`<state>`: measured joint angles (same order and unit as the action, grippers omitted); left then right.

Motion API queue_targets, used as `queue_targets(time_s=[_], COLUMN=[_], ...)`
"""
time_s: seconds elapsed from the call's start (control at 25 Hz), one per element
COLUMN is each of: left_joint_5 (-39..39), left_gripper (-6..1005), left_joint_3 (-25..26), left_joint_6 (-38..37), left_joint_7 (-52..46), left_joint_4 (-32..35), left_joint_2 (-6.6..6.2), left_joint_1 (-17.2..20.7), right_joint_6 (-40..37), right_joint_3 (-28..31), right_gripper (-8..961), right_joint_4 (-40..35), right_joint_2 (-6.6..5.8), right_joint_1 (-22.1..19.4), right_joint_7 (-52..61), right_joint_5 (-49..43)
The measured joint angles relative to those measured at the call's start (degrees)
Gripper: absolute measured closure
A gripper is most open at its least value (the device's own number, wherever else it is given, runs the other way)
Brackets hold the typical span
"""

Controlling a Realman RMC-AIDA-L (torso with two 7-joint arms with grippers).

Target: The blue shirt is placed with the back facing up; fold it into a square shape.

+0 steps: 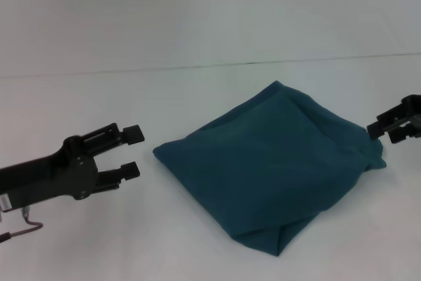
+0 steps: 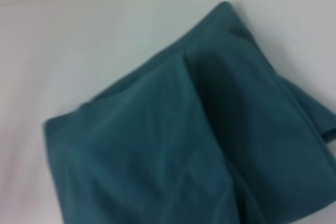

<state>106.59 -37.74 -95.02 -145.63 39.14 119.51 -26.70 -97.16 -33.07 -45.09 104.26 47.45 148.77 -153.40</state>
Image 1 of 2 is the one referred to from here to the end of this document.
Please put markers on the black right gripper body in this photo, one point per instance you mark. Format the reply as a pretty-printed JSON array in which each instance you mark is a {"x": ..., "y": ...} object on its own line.
[{"x": 412, "y": 113}]

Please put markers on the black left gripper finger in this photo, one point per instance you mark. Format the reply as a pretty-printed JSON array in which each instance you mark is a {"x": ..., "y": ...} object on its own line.
[
  {"x": 126, "y": 170},
  {"x": 133, "y": 135}
]

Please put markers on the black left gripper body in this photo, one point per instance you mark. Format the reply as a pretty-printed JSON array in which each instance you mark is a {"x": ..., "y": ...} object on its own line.
[{"x": 49, "y": 175}]

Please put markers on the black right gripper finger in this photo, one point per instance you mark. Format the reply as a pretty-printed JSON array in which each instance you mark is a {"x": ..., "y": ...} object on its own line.
[
  {"x": 378, "y": 128},
  {"x": 401, "y": 134}
]

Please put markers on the blue-green shirt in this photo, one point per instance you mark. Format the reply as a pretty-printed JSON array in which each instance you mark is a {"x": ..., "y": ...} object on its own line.
[{"x": 269, "y": 169}]

